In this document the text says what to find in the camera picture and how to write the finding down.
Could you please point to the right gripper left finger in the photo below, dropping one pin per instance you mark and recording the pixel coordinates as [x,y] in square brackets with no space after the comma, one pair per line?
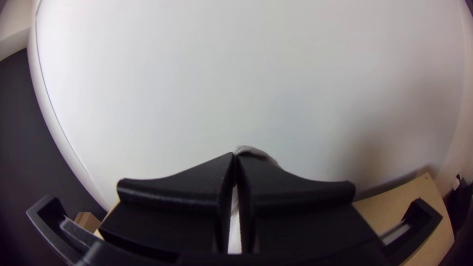
[173,207]

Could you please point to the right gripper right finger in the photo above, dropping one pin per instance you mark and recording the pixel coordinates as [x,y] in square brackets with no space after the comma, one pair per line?
[295,210]

